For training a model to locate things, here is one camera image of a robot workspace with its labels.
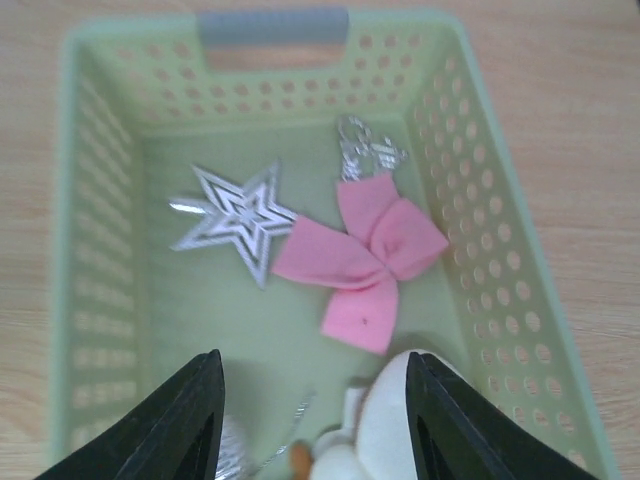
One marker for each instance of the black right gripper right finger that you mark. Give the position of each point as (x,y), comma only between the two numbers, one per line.
(456,433)

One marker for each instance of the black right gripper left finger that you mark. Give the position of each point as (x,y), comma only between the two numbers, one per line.
(175,433)

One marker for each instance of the light green plastic basket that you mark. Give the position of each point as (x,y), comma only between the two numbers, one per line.
(146,99)

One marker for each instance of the pink bow ornament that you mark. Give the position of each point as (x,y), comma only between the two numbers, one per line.
(387,240)

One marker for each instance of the silver star ornament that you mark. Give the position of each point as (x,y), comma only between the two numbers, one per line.
(247,216)

